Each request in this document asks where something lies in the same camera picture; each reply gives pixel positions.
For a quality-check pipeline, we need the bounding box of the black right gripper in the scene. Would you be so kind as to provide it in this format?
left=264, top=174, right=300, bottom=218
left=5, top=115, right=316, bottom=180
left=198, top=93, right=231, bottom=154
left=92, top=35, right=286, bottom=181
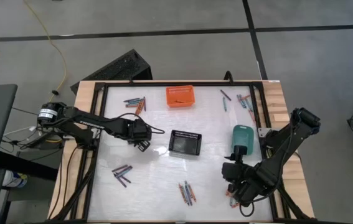
left=222, top=161, right=258, bottom=206

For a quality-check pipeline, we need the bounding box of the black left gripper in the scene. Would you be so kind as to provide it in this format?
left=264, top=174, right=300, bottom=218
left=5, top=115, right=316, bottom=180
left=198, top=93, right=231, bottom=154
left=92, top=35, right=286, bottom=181
left=127, top=119, right=153, bottom=153

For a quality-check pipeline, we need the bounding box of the black plastic basket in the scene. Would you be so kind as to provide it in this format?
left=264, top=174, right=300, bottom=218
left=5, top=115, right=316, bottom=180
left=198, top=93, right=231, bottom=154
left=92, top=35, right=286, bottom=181
left=167, top=129, right=203, bottom=156

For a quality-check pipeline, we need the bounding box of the teal plastic bin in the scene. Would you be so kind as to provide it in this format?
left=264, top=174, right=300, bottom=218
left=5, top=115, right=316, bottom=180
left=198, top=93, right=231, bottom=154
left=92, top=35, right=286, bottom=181
left=231, top=124, right=255, bottom=156

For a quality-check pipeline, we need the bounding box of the orange plastic basket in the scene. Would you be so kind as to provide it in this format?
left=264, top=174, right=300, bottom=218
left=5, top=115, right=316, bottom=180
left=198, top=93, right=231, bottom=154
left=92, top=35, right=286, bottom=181
left=166, top=85, right=195, bottom=108

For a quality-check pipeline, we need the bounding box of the white bucket with label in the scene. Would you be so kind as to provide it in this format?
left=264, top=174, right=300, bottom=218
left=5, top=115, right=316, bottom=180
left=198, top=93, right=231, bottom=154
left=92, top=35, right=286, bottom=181
left=1, top=169, right=29, bottom=189

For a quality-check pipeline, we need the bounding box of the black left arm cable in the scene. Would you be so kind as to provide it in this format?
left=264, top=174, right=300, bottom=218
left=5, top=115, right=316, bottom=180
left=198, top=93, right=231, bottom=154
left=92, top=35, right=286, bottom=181
left=110, top=112, right=166, bottom=134

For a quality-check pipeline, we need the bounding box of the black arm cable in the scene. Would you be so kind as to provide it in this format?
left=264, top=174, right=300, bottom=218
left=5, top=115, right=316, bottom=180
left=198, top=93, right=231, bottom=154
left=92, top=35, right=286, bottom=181
left=239, top=194, right=281, bottom=218
left=110, top=112, right=166, bottom=134

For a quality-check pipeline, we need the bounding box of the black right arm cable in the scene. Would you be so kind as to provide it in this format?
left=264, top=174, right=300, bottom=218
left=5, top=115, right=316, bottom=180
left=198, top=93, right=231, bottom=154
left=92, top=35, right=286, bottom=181
left=239, top=194, right=281, bottom=218

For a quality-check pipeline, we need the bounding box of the black aluminium table frame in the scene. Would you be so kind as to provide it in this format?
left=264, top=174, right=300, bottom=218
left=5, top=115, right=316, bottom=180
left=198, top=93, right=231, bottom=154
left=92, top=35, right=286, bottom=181
left=50, top=80, right=314, bottom=224

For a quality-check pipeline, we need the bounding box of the yellow cable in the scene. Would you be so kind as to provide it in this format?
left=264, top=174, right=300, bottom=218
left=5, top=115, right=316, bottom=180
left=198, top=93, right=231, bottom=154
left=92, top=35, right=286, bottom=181
left=23, top=0, right=68, bottom=102

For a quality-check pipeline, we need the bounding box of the black cable bundle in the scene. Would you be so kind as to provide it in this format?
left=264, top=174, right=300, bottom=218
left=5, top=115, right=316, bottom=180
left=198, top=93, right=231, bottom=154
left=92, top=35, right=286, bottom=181
left=0, top=105, right=71, bottom=156

